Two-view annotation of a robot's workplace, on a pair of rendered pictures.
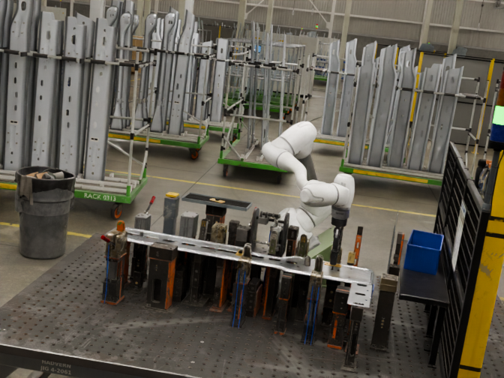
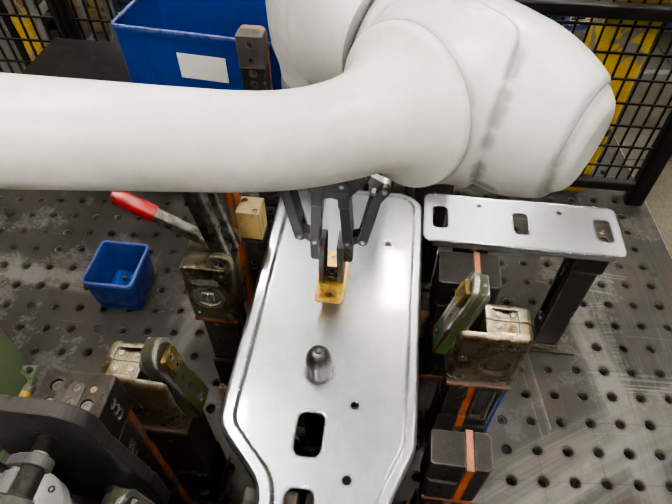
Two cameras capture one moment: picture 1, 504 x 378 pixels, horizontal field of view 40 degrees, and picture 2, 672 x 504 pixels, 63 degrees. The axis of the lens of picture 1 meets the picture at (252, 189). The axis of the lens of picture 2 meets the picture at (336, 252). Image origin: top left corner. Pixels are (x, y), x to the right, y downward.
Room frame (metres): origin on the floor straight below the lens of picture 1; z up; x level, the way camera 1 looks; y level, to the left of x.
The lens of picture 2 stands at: (3.22, 0.00, 1.59)
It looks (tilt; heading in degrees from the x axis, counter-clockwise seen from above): 49 degrees down; 266
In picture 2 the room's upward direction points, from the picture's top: straight up
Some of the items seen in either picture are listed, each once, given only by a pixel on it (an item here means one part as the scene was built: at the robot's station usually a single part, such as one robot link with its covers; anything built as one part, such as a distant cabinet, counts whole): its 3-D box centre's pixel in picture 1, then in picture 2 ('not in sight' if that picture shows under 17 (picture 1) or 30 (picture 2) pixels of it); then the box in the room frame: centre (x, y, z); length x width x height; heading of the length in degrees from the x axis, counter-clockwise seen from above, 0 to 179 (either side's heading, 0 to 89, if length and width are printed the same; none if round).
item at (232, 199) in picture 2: (353, 272); (242, 246); (3.33, -0.57, 0.95); 0.03 x 0.01 x 0.50; 79
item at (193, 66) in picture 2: (424, 251); (220, 46); (3.36, -0.91, 1.09); 0.30 x 0.17 x 0.13; 163
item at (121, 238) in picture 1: (115, 267); not in sight; (3.21, 0.63, 0.88); 0.15 x 0.11 x 0.36; 169
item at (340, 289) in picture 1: (339, 316); (452, 322); (2.99, -0.47, 0.84); 0.11 x 0.10 x 0.28; 169
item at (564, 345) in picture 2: (353, 336); (566, 292); (2.79, -0.52, 0.84); 0.11 x 0.06 x 0.29; 169
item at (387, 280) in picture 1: (383, 312); (422, 215); (3.01, -0.68, 0.88); 0.08 x 0.08 x 0.36; 79
